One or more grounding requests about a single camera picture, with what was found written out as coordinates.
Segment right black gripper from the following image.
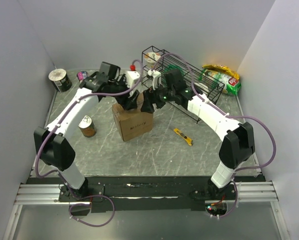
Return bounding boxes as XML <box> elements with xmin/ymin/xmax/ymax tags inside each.
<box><xmin>140</xmin><ymin>82</ymin><xmax>175</xmax><ymax>115</ymax></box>

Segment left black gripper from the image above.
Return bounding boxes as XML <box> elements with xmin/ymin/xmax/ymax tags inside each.
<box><xmin>108</xmin><ymin>74</ymin><xmax>140</xmax><ymax>111</ymax></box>

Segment brown cardboard express box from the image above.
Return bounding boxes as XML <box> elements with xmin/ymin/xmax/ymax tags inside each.
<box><xmin>111</xmin><ymin>93</ymin><xmax>154</xmax><ymax>142</ymax></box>

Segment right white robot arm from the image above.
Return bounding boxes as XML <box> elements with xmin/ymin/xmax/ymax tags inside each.
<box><xmin>141</xmin><ymin>68</ymin><xmax>255</xmax><ymax>200</ymax></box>

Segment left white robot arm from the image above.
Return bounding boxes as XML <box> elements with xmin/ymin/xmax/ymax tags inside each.
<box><xmin>34</xmin><ymin>62</ymin><xmax>143</xmax><ymax>201</ymax></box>

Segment green plastic cup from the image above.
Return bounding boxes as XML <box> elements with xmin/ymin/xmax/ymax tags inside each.
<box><xmin>164</xmin><ymin>64</ymin><xmax>184</xmax><ymax>74</ymax></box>

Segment yogurt cup in rack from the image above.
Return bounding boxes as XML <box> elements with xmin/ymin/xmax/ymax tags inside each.
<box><xmin>144</xmin><ymin>51</ymin><xmax>161</xmax><ymax>69</ymax></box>

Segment brown tin can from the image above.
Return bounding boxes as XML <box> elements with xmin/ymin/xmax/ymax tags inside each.
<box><xmin>78</xmin><ymin>115</ymin><xmax>97</xmax><ymax>138</ymax></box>

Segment purple yogurt cup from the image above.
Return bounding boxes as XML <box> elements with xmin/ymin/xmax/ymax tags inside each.
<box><xmin>76</xmin><ymin>71</ymin><xmax>89</xmax><ymax>82</ymax></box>

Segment black paper cup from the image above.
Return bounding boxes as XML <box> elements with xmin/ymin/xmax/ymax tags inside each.
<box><xmin>48</xmin><ymin>68</ymin><xmax>72</xmax><ymax>93</ymax></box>

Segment yellow snack bag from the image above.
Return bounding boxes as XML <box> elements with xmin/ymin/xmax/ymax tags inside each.
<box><xmin>202</xmin><ymin>64</ymin><xmax>240</xmax><ymax>80</ymax></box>

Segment green chips bag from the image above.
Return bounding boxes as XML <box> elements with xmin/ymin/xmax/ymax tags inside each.
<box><xmin>201</xmin><ymin>68</ymin><xmax>242</xmax><ymax>96</ymax></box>

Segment circuit board with leds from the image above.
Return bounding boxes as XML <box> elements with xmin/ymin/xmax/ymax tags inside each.
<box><xmin>206</xmin><ymin>202</ymin><xmax>228</xmax><ymax>216</ymax></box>

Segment black wire rack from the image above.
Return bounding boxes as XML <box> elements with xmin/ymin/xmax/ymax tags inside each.
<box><xmin>141</xmin><ymin>45</ymin><xmax>226</xmax><ymax>125</ymax></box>

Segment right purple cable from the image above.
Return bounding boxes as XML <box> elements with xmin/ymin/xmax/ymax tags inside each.
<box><xmin>151</xmin><ymin>52</ymin><xmax>277</xmax><ymax>181</ymax></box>

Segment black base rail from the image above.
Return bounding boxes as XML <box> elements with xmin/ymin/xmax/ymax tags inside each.
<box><xmin>26</xmin><ymin>174</ymin><xmax>265</xmax><ymax>214</ymax></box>

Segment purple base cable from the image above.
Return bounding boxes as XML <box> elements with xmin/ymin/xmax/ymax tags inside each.
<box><xmin>68</xmin><ymin>194</ymin><xmax>119</xmax><ymax>228</ymax></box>

